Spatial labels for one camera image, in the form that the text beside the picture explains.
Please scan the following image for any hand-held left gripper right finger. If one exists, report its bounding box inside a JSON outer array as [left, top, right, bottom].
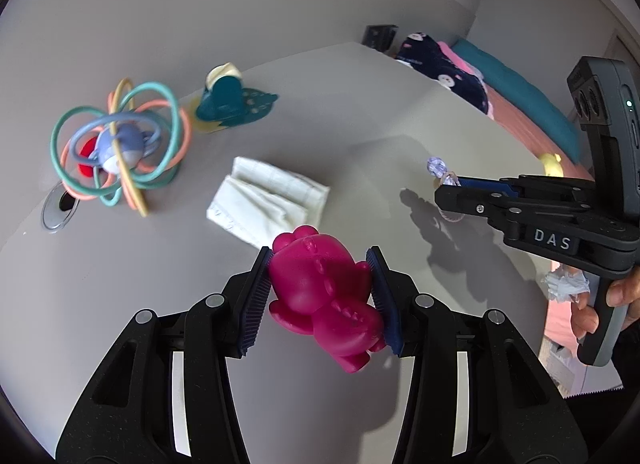
[[365, 245, 587, 464]]

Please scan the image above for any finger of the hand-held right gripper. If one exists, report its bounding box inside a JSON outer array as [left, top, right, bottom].
[[457, 175, 522, 197], [434, 185, 521, 227]]

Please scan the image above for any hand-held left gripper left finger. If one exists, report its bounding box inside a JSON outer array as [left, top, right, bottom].
[[55, 245, 275, 464]]

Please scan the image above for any clear plastic wrapper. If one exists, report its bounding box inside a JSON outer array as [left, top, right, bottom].
[[426, 156, 466, 222]]

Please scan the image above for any magenta rubber bear toy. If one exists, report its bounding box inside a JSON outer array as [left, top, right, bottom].
[[267, 225, 387, 375]]

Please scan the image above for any person's right hand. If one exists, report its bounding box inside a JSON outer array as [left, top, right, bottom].
[[571, 266, 640, 342]]

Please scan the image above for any pink bed sheet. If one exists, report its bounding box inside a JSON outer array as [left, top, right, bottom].
[[439, 42, 626, 393]]

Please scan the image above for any teal blanket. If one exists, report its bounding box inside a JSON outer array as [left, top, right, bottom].
[[451, 40, 581, 165]]

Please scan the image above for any white folded cloth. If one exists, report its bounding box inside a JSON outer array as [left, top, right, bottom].
[[206, 156, 331, 249]]

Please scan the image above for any crumpled white tissue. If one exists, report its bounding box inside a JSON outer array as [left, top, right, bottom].
[[545, 268, 591, 303]]

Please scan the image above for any navy printed cloth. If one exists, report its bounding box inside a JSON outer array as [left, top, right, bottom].
[[395, 32, 493, 117]]

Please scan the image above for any black box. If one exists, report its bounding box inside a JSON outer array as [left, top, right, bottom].
[[361, 24, 398, 50]]

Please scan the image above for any teal plastic teether toy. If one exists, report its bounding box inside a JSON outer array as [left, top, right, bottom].
[[191, 62, 280, 135]]

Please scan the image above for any red plush heart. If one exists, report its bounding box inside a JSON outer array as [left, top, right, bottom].
[[79, 137, 106, 179]]

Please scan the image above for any colourful ring rattle toy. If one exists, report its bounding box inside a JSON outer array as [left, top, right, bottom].
[[50, 78, 193, 217]]

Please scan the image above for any silver cable grommet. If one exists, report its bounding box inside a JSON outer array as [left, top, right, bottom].
[[41, 183, 81, 231]]

